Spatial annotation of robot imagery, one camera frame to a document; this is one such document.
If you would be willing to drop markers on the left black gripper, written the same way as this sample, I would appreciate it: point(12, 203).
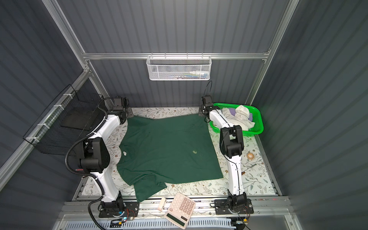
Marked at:
point(127, 114)

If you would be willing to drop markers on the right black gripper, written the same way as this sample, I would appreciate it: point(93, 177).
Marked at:
point(202, 109)

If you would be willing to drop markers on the dark green t shirt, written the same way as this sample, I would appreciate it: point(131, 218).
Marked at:
point(174, 150)

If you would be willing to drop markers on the green plastic laundry basket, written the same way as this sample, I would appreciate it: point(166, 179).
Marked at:
point(256, 118)

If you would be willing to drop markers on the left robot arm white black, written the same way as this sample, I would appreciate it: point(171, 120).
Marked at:
point(94, 157)

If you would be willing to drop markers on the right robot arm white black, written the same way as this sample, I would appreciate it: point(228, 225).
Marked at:
point(231, 146)

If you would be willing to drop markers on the purple t shirt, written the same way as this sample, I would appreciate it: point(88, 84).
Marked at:
point(233, 113)

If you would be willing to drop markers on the white bottle in basket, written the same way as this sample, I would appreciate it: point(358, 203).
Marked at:
point(200, 73)

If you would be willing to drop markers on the white t shirt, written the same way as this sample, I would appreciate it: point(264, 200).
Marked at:
point(241, 117)

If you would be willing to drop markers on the brown tape roll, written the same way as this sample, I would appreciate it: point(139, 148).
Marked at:
point(250, 156)

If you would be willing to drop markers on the floral table mat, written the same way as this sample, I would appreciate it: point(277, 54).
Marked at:
point(255, 177)

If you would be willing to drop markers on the small white eraser block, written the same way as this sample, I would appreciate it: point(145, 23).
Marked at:
point(162, 204)

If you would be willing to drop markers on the pink white calculator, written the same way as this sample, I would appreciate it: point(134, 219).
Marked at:
point(180, 211)

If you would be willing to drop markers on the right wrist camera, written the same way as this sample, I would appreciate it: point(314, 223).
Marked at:
point(207, 100)

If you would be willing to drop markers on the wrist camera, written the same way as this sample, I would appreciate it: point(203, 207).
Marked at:
point(207, 100)
point(120, 103)

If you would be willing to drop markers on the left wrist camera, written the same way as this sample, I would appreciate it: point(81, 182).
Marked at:
point(120, 103)

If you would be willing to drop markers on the black wire wall basket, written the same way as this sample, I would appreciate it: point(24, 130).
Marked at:
point(71, 117)

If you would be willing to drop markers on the white wire wall basket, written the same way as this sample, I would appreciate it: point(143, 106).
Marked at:
point(177, 69)

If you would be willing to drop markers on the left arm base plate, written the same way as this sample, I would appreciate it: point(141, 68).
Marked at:
point(117, 210)

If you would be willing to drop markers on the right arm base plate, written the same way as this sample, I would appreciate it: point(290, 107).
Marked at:
point(222, 208)

